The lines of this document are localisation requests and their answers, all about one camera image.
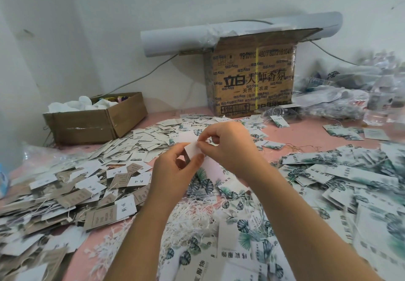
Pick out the pile of white strings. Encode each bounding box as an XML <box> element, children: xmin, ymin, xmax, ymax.
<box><xmin>89</xmin><ymin>198</ymin><xmax>216</xmax><ymax>281</ymax></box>

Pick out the clear plastic bag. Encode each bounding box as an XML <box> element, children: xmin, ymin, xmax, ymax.
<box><xmin>20</xmin><ymin>143</ymin><xmax>72</xmax><ymax>172</ymax></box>

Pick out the white crumpled material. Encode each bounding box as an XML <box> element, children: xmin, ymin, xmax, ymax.
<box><xmin>47</xmin><ymin>96</ymin><xmax>120</xmax><ymax>113</ymax></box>

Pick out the large printed cardboard box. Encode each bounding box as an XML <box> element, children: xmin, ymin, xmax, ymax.
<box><xmin>203</xmin><ymin>28</ymin><xmax>324</xmax><ymax>118</ymax></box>

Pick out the person's right hand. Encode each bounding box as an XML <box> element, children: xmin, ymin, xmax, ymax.
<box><xmin>197</xmin><ymin>121</ymin><xmax>270</xmax><ymax>184</ymax></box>

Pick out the heap of small tags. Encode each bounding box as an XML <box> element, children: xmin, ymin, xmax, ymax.
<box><xmin>85</xmin><ymin>114</ymin><xmax>287</xmax><ymax>161</ymax></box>

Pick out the pile of brown white tags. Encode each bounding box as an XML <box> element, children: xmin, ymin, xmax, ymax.
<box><xmin>0</xmin><ymin>154</ymin><xmax>153</xmax><ymax>281</ymax></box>

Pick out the blue tissue pack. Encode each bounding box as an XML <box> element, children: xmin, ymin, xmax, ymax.
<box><xmin>0</xmin><ymin>164</ymin><xmax>10</xmax><ymax>197</ymax></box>

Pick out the black cable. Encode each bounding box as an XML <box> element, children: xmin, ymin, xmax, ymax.
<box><xmin>101</xmin><ymin>53</ymin><xmax>179</xmax><ymax>96</ymax></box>

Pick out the pile of green leaf tags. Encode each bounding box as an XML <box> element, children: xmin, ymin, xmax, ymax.
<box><xmin>158</xmin><ymin>145</ymin><xmax>405</xmax><ymax>281</ymax></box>

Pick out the white roll in plastic wrap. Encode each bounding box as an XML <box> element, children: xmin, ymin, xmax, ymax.
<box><xmin>140</xmin><ymin>11</ymin><xmax>344</xmax><ymax>57</ymax></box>

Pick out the person's right forearm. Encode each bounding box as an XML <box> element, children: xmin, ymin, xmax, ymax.
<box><xmin>248</xmin><ymin>167</ymin><xmax>383</xmax><ymax>281</ymax></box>

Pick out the heap of clear plastic bags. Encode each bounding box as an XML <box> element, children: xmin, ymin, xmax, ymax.
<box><xmin>292</xmin><ymin>53</ymin><xmax>405</xmax><ymax>130</ymax></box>

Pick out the small open cardboard box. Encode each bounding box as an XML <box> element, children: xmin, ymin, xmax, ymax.
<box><xmin>43</xmin><ymin>92</ymin><xmax>149</xmax><ymax>146</ymax></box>

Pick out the person's left hand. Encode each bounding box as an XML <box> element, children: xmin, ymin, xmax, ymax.
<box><xmin>147</xmin><ymin>143</ymin><xmax>206</xmax><ymax>218</ymax></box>

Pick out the single white leaf print tag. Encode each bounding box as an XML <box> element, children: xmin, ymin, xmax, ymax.
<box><xmin>184</xmin><ymin>140</ymin><xmax>229</xmax><ymax>197</ymax></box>

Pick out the person's left forearm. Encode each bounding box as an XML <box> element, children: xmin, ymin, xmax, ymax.
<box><xmin>104</xmin><ymin>208</ymin><xmax>181</xmax><ymax>281</ymax></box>

